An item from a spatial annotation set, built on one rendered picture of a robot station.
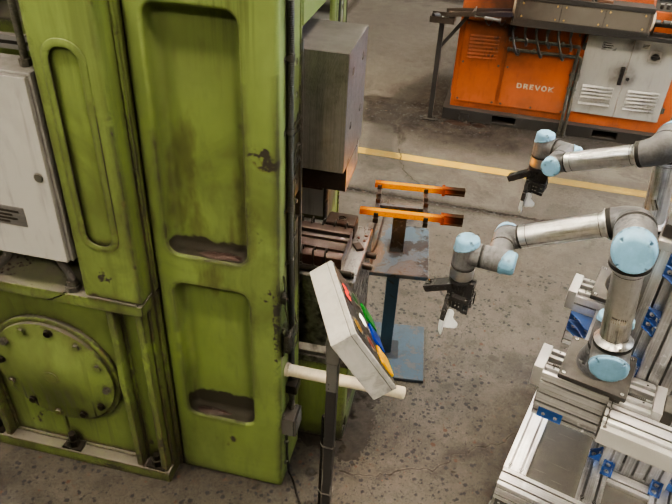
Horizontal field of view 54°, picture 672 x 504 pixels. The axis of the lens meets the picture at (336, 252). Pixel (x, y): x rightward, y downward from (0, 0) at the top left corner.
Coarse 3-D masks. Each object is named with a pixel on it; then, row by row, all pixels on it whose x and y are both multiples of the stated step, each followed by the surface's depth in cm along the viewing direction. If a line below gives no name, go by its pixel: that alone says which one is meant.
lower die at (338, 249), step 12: (312, 228) 257; (324, 228) 259; (336, 228) 259; (348, 228) 259; (312, 240) 252; (324, 240) 252; (336, 240) 252; (336, 252) 248; (348, 252) 258; (336, 264) 246
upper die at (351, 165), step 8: (352, 160) 231; (304, 168) 226; (352, 168) 234; (304, 176) 228; (312, 176) 227; (320, 176) 226; (328, 176) 225; (336, 176) 225; (344, 176) 224; (304, 184) 229; (312, 184) 229; (320, 184) 228; (328, 184) 227; (336, 184) 226; (344, 184) 226
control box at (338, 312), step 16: (320, 272) 205; (336, 272) 203; (320, 288) 200; (336, 288) 196; (320, 304) 195; (336, 304) 192; (352, 304) 198; (336, 320) 187; (352, 320) 185; (336, 336) 183; (352, 336) 181; (368, 336) 195; (336, 352) 183; (352, 352) 184; (368, 352) 185; (352, 368) 188; (368, 368) 189; (384, 368) 194; (368, 384) 193; (384, 384) 195
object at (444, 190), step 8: (376, 184) 302; (384, 184) 302; (392, 184) 302; (400, 184) 302; (408, 184) 302; (416, 184) 302; (432, 192) 301; (440, 192) 300; (448, 192) 301; (456, 192) 300; (464, 192) 300
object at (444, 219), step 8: (360, 208) 284; (368, 208) 284; (376, 208) 284; (384, 208) 284; (384, 216) 283; (392, 216) 283; (400, 216) 282; (408, 216) 282; (416, 216) 281; (424, 216) 281; (432, 216) 281; (440, 216) 281; (448, 216) 279; (456, 216) 280; (440, 224) 281; (448, 224) 282; (456, 224) 281
